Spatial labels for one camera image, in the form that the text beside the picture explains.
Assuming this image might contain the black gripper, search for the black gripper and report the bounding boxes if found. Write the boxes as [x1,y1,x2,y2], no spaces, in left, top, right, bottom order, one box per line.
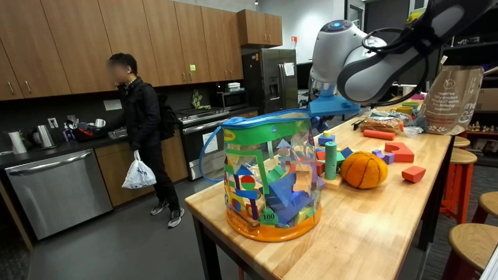
[310,113,334,133]

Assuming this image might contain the clear plastic toy basket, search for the clear plastic toy basket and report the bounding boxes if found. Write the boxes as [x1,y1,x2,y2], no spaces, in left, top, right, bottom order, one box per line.
[199,107,324,244]

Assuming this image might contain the green foam cylinder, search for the green foam cylinder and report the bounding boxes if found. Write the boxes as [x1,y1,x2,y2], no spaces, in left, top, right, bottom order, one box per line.
[324,139,339,181]

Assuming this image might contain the tan flat square block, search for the tan flat square block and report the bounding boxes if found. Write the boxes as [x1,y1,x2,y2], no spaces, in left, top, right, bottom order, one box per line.
[317,174,344,191]

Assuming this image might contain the tan foam arch block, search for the tan foam arch block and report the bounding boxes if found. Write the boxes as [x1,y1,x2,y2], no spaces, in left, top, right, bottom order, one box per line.
[291,169,314,195]

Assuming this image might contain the orange plush pumpkin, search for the orange plush pumpkin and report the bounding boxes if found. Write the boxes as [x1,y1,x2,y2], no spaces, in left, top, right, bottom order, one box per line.
[339,150,390,189]

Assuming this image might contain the large blue foam block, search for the large blue foam block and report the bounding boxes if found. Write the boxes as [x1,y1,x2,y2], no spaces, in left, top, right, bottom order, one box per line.
[266,172,314,225]

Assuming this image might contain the red foam arch block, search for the red foam arch block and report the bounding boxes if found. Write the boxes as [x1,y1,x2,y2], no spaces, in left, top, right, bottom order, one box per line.
[384,139,417,164]

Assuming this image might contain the green yellow toy pile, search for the green yellow toy pile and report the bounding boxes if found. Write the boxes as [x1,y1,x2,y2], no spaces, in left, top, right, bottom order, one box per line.
[395,97,425,116]

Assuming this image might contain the white bowl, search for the white bowl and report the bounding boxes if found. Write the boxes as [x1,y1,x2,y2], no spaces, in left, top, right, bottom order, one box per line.
[403,124,425,139]

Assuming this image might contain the countertop microwave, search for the countertop microwave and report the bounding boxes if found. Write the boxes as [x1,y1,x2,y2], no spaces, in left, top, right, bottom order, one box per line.
[216,88,246,108]

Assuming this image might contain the small red foam brick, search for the small red foam brick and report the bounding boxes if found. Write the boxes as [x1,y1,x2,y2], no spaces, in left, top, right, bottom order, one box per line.
[401,164,428,184]

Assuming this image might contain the wooden cabinet above fridge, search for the wooden cabinet above fridge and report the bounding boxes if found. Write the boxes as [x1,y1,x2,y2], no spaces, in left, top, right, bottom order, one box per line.
[236,7,285,48]

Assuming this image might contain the white paper sign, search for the white paper sign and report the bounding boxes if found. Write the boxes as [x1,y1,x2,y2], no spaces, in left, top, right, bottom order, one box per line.
[201,130,221,155]

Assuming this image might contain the stainless oven range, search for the stainless oven range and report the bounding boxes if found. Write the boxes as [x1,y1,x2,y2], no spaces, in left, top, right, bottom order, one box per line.
[176,105,260,181]

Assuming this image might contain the green plant figure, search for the green plant figure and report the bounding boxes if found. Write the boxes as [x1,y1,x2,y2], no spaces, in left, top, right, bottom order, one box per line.
[190,90,212,111]

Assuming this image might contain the round wooden stool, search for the round wooden stool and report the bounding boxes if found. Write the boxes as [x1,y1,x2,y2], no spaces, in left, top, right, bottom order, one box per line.
[451,135,473,150]
[442,222,498,280]
[440,146,479,223]
[475,189,498,225]

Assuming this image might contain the person in black jacket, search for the person in black jacket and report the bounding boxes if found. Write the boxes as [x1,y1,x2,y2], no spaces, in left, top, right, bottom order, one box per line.
[101,51,187,230]

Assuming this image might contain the white plastic shopping bag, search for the white plastic shopping bag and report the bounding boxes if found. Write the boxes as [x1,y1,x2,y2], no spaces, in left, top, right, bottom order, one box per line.
[121,149,159,191]

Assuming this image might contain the wooden lower cabinet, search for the wooden lower cabinet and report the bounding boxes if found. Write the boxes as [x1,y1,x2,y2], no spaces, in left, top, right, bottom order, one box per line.
[93,138,191,208]

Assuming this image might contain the dish rack with utensils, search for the dish rack with utensils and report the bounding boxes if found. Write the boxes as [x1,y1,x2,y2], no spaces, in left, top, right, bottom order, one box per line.
[61,113,109,142]

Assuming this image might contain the wooden upper cabinets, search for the wooden upper cabinets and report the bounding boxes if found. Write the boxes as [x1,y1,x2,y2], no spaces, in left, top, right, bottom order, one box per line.
[0,0,244,100]

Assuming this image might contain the black kitchen countertop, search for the black kitchen countertop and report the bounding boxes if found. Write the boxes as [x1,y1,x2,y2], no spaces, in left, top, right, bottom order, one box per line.
[0,105,260,167]

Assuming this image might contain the stainless steel dishwasher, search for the stainless steel dishwasher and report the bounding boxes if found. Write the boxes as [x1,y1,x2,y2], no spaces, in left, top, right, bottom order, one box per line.
[3,147,113,240]

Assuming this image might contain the steel kettle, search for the steel kettle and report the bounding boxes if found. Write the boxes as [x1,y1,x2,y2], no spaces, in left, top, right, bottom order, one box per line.
[31,122,56,149]

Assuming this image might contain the white jug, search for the white jug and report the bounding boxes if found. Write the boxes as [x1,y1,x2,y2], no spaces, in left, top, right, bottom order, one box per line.
[6,128,28,155]

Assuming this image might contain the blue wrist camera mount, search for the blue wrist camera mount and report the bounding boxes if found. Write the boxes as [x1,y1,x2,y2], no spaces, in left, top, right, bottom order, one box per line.
[306,91,362,119]

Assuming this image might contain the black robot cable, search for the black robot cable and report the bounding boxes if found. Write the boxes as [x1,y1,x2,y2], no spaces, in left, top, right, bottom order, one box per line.
[359,4,450,105]

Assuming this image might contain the white wall label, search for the white wall label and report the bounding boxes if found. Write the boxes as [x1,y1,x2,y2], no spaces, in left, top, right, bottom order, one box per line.
[101,97,123,111]

